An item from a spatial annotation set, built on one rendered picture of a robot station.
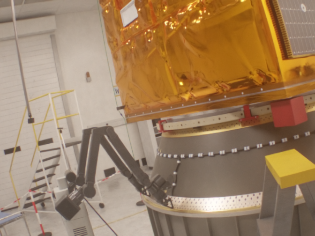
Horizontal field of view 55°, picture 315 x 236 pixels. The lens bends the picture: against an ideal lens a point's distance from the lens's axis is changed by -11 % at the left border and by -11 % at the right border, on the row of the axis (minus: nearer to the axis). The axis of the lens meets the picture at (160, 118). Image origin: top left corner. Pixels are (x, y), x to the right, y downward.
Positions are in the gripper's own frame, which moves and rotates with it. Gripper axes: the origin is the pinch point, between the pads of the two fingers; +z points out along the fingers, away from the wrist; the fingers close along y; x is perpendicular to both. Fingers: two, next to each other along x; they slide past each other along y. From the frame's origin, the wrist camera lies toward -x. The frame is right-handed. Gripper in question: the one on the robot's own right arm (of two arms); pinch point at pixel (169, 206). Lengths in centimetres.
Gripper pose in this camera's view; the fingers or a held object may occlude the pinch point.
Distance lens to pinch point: 220.7
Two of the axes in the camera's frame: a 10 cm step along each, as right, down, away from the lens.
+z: 6.5, 7.3, 2.1
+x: -6.8, 6.8, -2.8
